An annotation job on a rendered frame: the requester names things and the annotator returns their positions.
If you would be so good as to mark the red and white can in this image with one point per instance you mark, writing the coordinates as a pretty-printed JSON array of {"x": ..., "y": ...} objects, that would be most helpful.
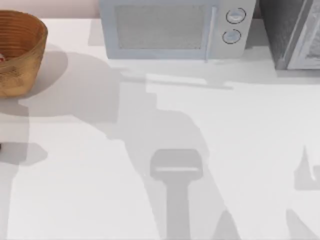
[{"x": 1, "y": 58}]

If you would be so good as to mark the pale microwave oven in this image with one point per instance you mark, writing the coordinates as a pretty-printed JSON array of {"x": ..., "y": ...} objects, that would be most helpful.
[{"x": 175, "y": 27}]

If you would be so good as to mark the wooden basket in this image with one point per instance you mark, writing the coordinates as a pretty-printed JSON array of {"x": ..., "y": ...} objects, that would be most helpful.
[{"x": 23, "y": 57}]

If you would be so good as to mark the grey cabinet door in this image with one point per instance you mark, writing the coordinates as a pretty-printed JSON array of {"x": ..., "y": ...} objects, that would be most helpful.
[{"x": 306, "y": 37}]

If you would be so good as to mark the microwave door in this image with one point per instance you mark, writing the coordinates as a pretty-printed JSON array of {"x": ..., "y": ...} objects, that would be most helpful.
[{"x": 157, "y": 27}]

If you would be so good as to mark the microwave knob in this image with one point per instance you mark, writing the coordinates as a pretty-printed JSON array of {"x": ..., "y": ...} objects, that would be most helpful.
[
  {"x": 235, "y": 15},
  {"x": 231, "y": 36}
]

